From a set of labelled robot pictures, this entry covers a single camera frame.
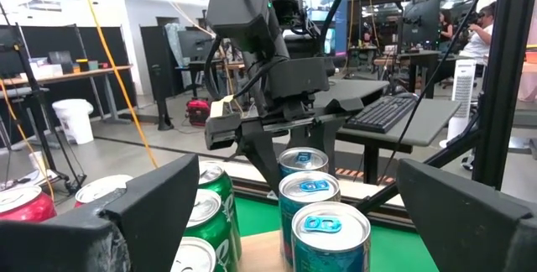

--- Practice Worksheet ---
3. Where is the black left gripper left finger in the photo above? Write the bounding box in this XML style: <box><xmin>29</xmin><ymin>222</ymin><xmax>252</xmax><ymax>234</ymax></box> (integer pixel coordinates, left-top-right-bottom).
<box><xmin>0</xmin><ymin>153</ymin><xmax>201</xmax><ymax>272</ymax></box>

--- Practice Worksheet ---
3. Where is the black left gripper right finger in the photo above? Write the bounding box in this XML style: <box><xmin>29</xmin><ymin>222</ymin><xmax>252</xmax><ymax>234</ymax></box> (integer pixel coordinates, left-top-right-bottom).
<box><xmin>395</xmin><ymin>158</ymin><xmax>537</xmax><ymax>272</ymax></box>

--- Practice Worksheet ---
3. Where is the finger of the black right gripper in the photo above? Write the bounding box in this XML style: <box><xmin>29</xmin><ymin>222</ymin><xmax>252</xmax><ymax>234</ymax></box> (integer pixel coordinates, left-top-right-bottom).
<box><xmin>239</xmin><ymin>131</ymin><xmax>283</xmax><ymax>197</ymax></box>
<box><xmin>288</xmin><ymin>117</ymin><xmax>337</xmax><ymax>176</ymax></box>

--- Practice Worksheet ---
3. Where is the slim green can blue tab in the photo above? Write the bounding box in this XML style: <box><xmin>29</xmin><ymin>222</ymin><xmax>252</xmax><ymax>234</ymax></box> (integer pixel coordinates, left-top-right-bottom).
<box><xmin>278</xmin><ymin>146</ymin><xmax>330</xmax><ymax>179</ymax></box>
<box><xmin>278</xmin><ymin>170</ymin><xmax>341</xmax><ymax>264</ymax></box>
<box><xmin>290</xmin><ymin>201</ymin><xmax>373</xmax><ymax>272</ymax></box>

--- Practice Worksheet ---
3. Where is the green Sprite soda can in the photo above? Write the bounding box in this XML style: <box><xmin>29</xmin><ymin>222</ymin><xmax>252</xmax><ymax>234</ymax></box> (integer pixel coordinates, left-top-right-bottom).
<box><xmin>169</xmin><ymin>236</ymin><xmax>218</xmax><ymax>272</ymax></box>
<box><xmin>183</xmin><ymin>187</ymin><xmax>239</xmax><ymax>272</ymax></box>
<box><xmin>196</xmin><ymin>160</ymin><xmax>243</xmax><ymax>260</ymax></box>

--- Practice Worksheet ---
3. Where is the red Fanta soda can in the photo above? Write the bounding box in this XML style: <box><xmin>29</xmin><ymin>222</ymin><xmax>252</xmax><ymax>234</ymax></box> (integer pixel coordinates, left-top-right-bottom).
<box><xmin>0</xmin><ymin>185</ymin><xmax>58</xmax><ymax>223</ymax></box>
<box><xmin>74</xmin><ymin>174</ymin><xmax>135</xmax><ymax>209</ymax></box>

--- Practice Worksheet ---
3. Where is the black monitor on arm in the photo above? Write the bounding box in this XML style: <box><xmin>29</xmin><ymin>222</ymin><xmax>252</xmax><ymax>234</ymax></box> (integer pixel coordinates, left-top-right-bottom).
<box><xmin>401</xmin><ymin>0</ymin><xmax>441</xmax><ymax>49</ymax></box>

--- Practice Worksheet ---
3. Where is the black computer keyboard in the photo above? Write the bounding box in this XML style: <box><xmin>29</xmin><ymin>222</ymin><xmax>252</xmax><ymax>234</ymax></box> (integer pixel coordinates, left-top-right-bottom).
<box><xmin>343</xmin><ymin>95</ymin><xmax>417</xmax><ymax>134</ymax></box>

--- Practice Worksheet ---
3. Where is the computer monitor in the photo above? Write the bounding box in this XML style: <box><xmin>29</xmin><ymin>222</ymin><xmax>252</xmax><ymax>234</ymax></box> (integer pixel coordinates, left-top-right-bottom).
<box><xmin>284</xmin><ymin>0</ymin><xmax>350</xmax><ymax>58</ymax></box>

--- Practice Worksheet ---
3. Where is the red black power station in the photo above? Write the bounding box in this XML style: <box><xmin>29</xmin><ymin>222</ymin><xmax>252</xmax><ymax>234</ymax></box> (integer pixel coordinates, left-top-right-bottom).
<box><xmin>185</xmin><ymin>98</ymin><xmax>211</xmax><ymax>128</ymax></box>

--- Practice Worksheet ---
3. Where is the wooden board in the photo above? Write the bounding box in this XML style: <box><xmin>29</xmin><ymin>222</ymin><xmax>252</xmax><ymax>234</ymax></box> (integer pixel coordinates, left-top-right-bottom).
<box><xmin>237</xmin><ymin>228</ymin><xmax>297</xmax><ymax>272</ymax></box>

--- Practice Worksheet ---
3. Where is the grey keyboard tray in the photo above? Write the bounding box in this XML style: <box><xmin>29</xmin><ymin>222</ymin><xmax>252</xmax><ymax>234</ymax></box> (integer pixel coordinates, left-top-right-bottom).
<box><xmin>335</xmin><ymin>97</ymin><xmax>462</xmax><ymax>148</ymax></box>

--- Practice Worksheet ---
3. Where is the white trash bin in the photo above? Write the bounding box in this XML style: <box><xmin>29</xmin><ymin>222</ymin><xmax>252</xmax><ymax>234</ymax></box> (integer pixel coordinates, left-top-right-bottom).
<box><xmin>51</xmin><ymin>97</ymin><xmax>95</xmax><ymax>145</ymax></box>

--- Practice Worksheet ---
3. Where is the white tower fan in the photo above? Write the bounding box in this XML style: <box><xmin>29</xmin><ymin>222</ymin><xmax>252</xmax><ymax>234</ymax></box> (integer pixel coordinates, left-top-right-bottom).
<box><xmin>439</xmin><ymin>59</ymin><xmax>478</xmax><ymax>149</ymax></box>

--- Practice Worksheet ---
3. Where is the black partition panel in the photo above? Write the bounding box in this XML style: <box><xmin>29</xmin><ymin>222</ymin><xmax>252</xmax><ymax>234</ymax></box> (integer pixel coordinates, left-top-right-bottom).
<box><xmin>139</xmin><ymin>24</ymin><xmax>188</xmax><ymax>133</ymax></box>
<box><xmin>18</xmin><ymin>24</ymin><xmax>138</xmax><ymax>109</ymax></box>

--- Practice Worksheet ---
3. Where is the person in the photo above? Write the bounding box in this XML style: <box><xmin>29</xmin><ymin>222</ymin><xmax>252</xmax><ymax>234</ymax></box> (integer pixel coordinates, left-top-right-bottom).
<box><xmin>458</xmin><ymin>2</ymin><xmax>498</xmax><ymax>65</ymax></box>
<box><xmin>437</xmin><ymin>8</ymin><xmax>457</xmax><ymax>54</ymax></box>

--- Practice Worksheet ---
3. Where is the wooden top work table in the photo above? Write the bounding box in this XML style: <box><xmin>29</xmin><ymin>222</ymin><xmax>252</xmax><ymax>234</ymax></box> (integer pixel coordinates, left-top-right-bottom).
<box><xmin>0</xmin><ymin>64</ymin><xmax>134</xmax><ymax>127</ymax></box>

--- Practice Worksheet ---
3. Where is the yellow cable tag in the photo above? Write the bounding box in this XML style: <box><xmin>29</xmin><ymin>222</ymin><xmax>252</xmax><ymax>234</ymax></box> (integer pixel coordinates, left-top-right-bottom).
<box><xmin>208</xmin><ymin>94</ymin><xmax>235</xmax><ymax>118</ymax></box>

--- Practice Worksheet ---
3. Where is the yellow floor cable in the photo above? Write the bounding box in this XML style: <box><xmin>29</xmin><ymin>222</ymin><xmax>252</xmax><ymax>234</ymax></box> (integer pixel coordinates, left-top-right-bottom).
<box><xmin>76</xmin><ymin>0</ymin><xmax>159</xmax><ymax>170</ymax></box>

